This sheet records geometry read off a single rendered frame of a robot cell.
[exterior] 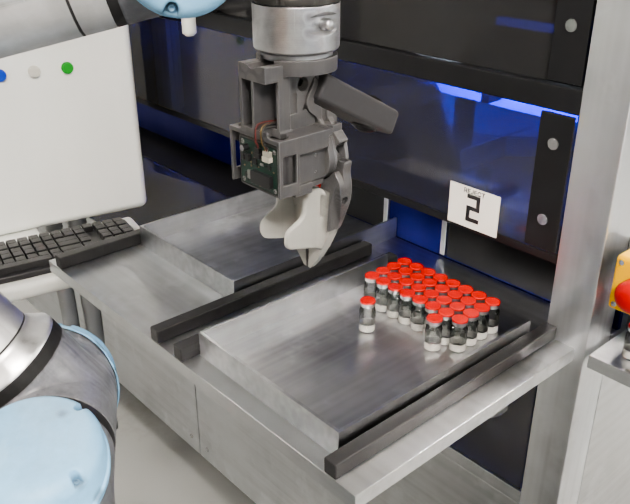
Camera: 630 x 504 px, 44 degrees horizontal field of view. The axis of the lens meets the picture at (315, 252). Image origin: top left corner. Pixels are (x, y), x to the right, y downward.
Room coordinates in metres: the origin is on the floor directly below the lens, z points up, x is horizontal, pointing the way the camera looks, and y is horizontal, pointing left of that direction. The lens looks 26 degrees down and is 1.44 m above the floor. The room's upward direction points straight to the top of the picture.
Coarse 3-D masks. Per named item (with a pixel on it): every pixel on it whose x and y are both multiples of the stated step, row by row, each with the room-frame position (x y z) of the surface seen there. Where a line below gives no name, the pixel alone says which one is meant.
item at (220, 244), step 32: (256, 192) 1.32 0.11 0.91; (160, 224) 1.18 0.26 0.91; (192, 224) 1.22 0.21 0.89; (224, 224) 1.24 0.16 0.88; (256, 224) 1.24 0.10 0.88; (352, 224) 1.24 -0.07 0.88; (384, 224) 1.17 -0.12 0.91; (160, 256) 1.12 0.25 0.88; (192, 256) 1.05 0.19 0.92; (224, 256) 1.11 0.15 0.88; (256, 256) 1.11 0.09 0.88; (288, 256) 1.11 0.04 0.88; (224, 288) 0.98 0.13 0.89
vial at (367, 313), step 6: (360, 306) 0.90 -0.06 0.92; (366, 306) 0.88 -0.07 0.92; (372, 306) 0.88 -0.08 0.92; (360, 312) 0.89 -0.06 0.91; (366, 312) 0.88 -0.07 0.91; (372, 312) 0.88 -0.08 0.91; (360, 318) 0.89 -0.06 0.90; (366, 318) 0.88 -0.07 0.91; (372, 318) 0.88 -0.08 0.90; (360, 324) 0.89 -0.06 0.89; (366, 324) 0.88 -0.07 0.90; (372, 324) 0.88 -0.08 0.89; (360, 330) 0.89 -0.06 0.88; (366, 330) 0.88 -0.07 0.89; (372, 330) 0.88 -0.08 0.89
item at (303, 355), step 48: (336, 288) 0.98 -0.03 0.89; (240, 336) 0.87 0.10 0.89; (288, 336) 0.87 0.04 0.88; (336, 336) 0.87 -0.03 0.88; (384, 336) 0.87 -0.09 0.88; (240, 384) 0.77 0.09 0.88; (288, 384) 0.77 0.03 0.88; (336, 384) 0.77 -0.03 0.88; (384, 384) 0.77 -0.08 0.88; (432, 384) 0.73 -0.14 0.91; (336, 432) 0.64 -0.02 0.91
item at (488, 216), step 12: (456, 192) 1.00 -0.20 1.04; (468, 192) 0.99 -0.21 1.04; (480, 192) 0.97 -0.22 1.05; (456, 204) 1.00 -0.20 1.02; (468, 204) 0.99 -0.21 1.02; (480, 204) 0.97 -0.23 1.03; (492, 204) 0.96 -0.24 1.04; (456, 216) 1.00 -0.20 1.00; (480, 216) 0.97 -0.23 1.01; (492, 216) 0.96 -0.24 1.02; (480, 228) 0.97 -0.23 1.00; (492, 228) 0.96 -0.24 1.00
